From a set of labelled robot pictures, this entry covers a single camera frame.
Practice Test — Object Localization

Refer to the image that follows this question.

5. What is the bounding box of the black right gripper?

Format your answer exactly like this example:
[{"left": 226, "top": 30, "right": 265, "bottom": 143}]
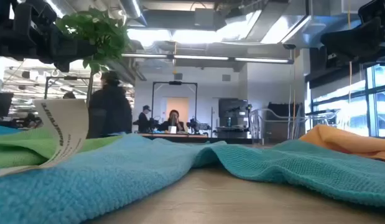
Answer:
[{"left": 320, "top": 0, "right": 385, "bottom": 66}]

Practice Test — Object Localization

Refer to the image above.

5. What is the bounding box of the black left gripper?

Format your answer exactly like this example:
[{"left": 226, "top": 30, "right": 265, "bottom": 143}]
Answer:
[{"left": 0, "top": 0, "right": 98, "bottom": 73}]

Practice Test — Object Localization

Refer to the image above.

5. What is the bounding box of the green microfiber towel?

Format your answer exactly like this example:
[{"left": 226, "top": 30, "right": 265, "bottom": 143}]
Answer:
[{"left": 0, "top": 127, "right": 123, "bottom": 169}]

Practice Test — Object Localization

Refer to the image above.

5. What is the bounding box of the teal microfiber towel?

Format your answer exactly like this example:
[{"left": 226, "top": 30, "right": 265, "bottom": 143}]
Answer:
[{"left": 210, "top": 139, "right": 385, "bottom": 208}]

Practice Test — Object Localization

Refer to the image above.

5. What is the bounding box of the orange microfiber towel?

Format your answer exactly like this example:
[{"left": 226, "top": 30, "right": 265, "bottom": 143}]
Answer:
[{"left": 299, "top": 124, "right": 385, "bottom": 162}]

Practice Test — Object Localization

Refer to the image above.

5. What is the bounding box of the green plant in black pot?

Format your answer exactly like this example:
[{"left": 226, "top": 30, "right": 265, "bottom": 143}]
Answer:
[{"left": 55, "top": 7, "right": 131, "bottom": 139}]

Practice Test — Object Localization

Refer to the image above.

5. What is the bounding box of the large dark framed window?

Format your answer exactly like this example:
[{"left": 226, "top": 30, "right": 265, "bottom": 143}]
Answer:
[{"left": 308, "top": 60, "right": 385, "bottom": 138}]

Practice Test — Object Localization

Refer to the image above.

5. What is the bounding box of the black computer monitor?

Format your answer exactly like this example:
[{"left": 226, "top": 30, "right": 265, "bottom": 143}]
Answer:
[{"left": 0, "top": 92, "right": 14, "bottom": 118}]

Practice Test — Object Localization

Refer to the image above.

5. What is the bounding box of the black background equipment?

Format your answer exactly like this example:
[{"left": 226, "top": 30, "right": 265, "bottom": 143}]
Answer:
[{"left": 266, "top": 102, "right": 305, "bottom": 141}]

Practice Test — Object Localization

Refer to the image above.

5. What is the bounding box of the pale orange door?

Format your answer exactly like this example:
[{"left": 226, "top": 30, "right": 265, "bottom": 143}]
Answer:
[{"left": 166, "top": 97, "right": 189, "bottom": 125}]

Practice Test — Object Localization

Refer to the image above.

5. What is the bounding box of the clear plastic bin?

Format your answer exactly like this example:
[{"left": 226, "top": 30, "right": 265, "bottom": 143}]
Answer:
[{"left": 249, "top": 107, "right": 341, "bottom": 141}]

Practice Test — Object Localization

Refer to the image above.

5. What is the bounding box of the long ceiling light bar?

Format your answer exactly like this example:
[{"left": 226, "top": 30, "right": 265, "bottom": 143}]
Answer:
[{"left": 121, "top": 53, "right": 295, "bottom": 65}]

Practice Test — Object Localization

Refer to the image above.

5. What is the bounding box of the yellow hanging cable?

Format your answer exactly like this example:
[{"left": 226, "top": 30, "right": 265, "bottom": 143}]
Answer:
[{"left": 347, "top": 0, "right": 353, "bottom": 105}]

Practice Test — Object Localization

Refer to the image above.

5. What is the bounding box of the silver ventilation duct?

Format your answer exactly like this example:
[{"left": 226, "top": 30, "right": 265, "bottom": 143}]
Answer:
[{"left": 215, "top": 9, "right": 313, "bottom": 47}]

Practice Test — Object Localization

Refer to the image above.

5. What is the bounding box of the black background gantry frame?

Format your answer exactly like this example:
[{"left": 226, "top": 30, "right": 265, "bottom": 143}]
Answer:
[{"left": 151, "top": 81, "right": 198, "bottom": 121}]

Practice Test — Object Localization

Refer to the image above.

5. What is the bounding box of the black aluminium table frame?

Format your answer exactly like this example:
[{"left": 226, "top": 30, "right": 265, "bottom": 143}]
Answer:
[{"left": 136, "top": 137, "right": 254, "bottom": 145}]

